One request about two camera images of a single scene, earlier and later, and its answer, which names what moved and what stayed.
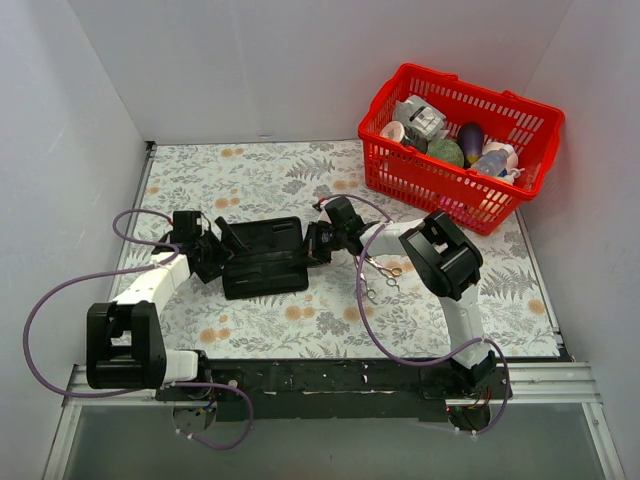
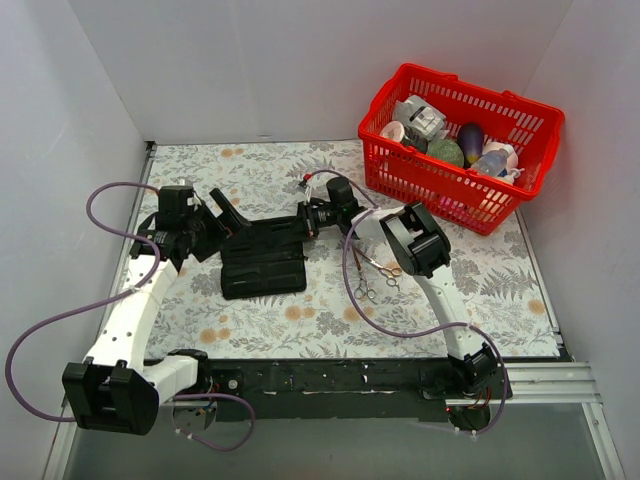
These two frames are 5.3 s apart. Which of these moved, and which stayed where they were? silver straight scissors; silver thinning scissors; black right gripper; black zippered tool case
Moved: black right gripper
Stayed: silver straight scissors; black zippered tool case; silver thinning scissors
